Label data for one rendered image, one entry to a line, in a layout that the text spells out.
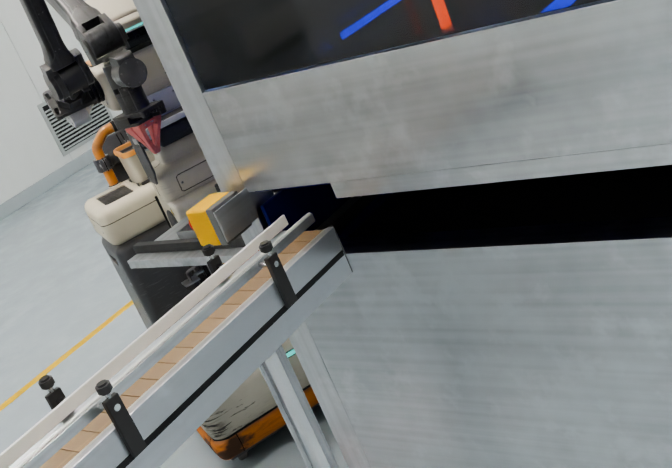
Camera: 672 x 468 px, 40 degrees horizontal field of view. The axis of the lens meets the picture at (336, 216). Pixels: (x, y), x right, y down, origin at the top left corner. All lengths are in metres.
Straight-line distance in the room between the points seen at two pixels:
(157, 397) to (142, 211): 1.60
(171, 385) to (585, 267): 0.61
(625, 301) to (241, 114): 0.69
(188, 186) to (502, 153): 1.45
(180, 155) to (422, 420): 1.21
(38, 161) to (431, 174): 6.39
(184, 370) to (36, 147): 6.38
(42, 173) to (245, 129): 6.11
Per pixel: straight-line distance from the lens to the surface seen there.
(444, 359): 1.64
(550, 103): 1.28
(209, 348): 1.39
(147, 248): 2.06
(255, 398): 2.79
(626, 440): 1.58
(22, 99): 7.67
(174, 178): 2.63
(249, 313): 1.44
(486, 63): 1.30
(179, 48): 1.63
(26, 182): 7.60
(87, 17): 1.97
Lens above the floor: 1.49
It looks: 20 degrees down
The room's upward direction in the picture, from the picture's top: 23 degrees counter-clockwise
